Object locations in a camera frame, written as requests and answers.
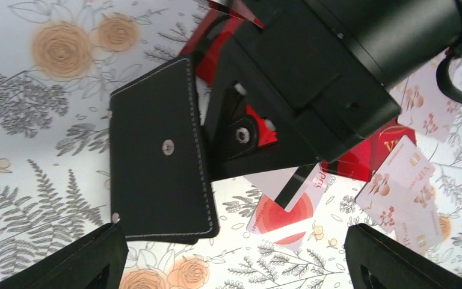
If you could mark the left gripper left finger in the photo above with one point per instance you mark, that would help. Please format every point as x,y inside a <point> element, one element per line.
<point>97,260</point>

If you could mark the red VIP card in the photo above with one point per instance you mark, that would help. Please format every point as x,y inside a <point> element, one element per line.
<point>364,159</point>

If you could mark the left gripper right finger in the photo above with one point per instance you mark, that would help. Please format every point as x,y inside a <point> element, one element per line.
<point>375,260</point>

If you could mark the white floral card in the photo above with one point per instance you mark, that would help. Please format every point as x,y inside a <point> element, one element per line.
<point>401,200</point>

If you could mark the white card red circle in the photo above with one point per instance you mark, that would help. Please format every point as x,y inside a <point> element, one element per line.
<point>287,204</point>

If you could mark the black leather card holder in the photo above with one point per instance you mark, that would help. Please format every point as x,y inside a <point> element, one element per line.
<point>160,184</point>

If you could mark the red card pile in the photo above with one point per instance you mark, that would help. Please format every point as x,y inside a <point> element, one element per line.
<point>223,44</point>

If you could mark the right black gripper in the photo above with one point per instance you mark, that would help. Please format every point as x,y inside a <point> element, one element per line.
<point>311,79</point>

